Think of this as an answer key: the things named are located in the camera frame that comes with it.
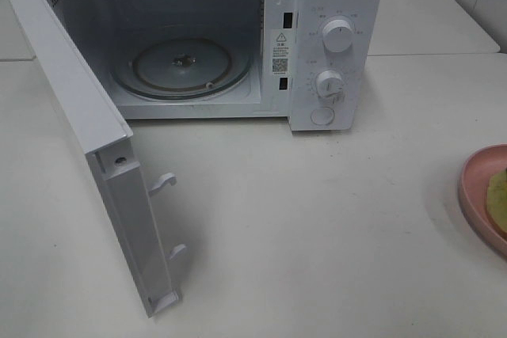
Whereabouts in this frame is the round white door button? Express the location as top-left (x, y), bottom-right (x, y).
top-left (311, 107), bottom-right (335, 126)

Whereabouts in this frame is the white bread sandwich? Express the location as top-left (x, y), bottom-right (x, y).
top-left (486, 169), bottom-right (506, 237)

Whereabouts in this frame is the pink round plate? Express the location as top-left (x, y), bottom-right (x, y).
top-left (458, 144), bottom-right (506, 259)

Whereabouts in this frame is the white microwave door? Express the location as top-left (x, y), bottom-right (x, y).
top-left (9, 0), bottom-right (186, 317)

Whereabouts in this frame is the glass microwave turntable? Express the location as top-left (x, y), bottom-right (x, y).
top-left (111, 25), bottom-right (259, 101)

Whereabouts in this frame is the white microwave oven body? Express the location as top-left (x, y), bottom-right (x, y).
top-left (49, 0), bottom-right (379, 131)

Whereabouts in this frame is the white warning label sticker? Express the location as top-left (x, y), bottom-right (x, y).
top-left (269, 28), bottom-right (295, 76)

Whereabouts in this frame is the upper white power knob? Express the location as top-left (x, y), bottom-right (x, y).
top-left (322, 16), bottom-right (354, 53)

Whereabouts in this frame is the white timer knob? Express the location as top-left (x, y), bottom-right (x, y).
top-left (314, 70), bottom-right (345, 99)

